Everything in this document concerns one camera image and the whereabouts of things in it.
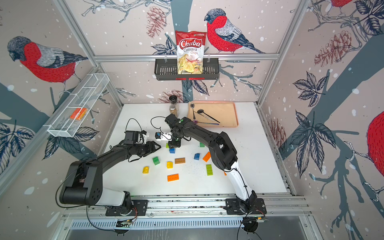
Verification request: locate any brown brick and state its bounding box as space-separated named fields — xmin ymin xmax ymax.
xmin=175 ymin=158 xmax=186 ymax=165

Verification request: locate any orange brick front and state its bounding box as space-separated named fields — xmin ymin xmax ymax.
xmin=167 ymin=174 xmax=180 ymax=182

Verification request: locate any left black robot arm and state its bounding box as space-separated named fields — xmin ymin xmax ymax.
xmin=59 ymin=141 xmax=161 ymax=214

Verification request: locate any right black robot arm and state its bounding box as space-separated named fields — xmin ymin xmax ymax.
xmin=165 ymin=114 xmax=265 ymax=215

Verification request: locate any purple spoon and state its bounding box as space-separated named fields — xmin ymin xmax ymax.
xmin=193 ymin=120 xmax=220 ymax=126

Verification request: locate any glass spice shaker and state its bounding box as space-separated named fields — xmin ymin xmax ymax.
xmin=169 ymin=95 xmax=179 ymax=117

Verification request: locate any yellow brick left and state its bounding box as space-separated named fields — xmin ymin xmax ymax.
xmin=143 ymin=166 xmax=150 ymax=174

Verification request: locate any small grey spoon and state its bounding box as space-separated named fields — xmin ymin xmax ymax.
xmin=190 ymin=103 xmax=196 ymax=120

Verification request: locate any black spoon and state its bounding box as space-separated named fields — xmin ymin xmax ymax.
xmin=197 ymin=109 xmax=220 ymax=123

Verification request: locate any beige tray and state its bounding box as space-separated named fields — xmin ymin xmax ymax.
xmin=187 ymin=101 xmax=239 ymax=128

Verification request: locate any orange brick centre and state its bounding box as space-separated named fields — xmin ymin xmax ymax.
xmin=203 ymin=152 xmax=211 ymax=162

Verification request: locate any lime green flat brick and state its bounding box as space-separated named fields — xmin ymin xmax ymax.
xmin=206 ymin=164 xmax=213 ymax=176

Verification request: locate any Chuba cassava chips bag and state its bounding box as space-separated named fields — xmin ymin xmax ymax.
xmin=175 ymin=31 xmax=207 ymax=75

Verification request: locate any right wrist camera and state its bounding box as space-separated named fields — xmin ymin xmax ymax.
xmin=155 ymin=132 xmax=172 ymax=142

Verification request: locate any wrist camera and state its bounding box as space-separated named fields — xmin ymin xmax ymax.
xmin=155 ymin=132 xmax=172 ymax=142
xmin=123 ymin=130 xmax=147 ymax=145

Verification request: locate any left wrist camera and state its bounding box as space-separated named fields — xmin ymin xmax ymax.
xmin=123 ymin=130 xmax=147 ymax=145

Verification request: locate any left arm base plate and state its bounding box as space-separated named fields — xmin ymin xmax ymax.
xmin=106 ymin=200 xmax=149 ymax=217

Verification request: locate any black wall basket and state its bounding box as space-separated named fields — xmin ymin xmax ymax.
xmin=155 ymin=57 xmax=220 ymax=81

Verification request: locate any orange block in wire basket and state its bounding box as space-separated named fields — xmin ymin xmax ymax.
xmin=70 ymin=108 xmax=88 ymax=121

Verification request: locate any white wire wall basket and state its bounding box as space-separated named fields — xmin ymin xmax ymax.
xmin=48 ymin=73 xmax=110 ymax=138

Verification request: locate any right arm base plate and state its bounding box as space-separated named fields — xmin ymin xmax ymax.
xmin=223 ymin=198 xmax=267 ymax=216

